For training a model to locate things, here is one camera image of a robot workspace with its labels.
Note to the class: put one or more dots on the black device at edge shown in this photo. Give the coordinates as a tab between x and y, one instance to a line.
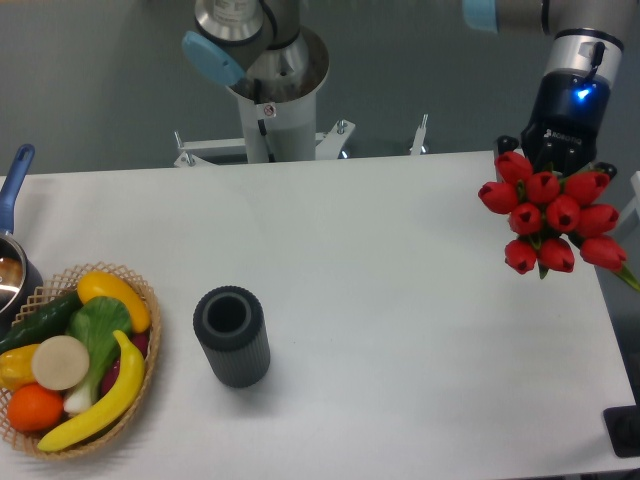
622	424

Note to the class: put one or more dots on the beige round disc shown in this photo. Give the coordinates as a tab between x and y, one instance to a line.
60	363

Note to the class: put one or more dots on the woven wicker basket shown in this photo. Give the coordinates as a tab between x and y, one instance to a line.
53	288

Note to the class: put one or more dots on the green bok choy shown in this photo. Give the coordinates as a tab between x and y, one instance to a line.
93	325

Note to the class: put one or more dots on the dark grey ribbed vase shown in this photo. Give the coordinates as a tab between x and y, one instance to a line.
230	327

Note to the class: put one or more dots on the blue handled saucepan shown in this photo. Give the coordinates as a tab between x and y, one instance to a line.
19	277

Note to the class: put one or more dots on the yellow banana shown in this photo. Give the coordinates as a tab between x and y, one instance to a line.
106	410

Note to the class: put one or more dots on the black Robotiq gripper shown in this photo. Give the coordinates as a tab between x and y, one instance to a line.
563	128

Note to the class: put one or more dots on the dark red vegetable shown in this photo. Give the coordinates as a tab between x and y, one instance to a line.
141	342

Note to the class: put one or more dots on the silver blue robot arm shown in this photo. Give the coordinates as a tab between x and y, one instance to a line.
588	36

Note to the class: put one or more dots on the yellow bell pepper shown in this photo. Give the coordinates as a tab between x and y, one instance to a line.
16	370

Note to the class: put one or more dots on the green cucumber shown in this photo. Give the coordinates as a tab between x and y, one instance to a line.
49	320

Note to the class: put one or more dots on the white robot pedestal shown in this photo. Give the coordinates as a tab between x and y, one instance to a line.
277	100

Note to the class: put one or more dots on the white metal mounting frame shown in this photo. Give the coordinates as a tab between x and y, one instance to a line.
332	145

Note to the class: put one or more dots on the red tulip bouquet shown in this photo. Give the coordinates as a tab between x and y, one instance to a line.
554	218

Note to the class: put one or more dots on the orange fruit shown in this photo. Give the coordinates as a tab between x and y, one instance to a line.
33	408

